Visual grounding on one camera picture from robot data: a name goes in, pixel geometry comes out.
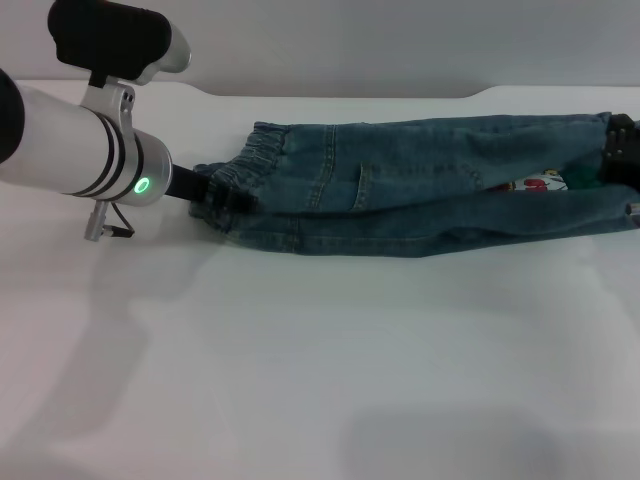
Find left arm connector cable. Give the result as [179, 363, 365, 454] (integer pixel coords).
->
[83, 200, 136, 242]

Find blue denim shorts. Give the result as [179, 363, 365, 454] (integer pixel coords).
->
[188, 110, 640, 259]

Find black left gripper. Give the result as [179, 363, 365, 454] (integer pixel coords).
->
[168, 165, 259, 211]

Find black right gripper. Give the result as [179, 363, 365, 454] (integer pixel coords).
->
[597, 113, 640, 189]

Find left wrist camera housing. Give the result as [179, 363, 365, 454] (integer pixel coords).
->
[47, 0, 194, 87]

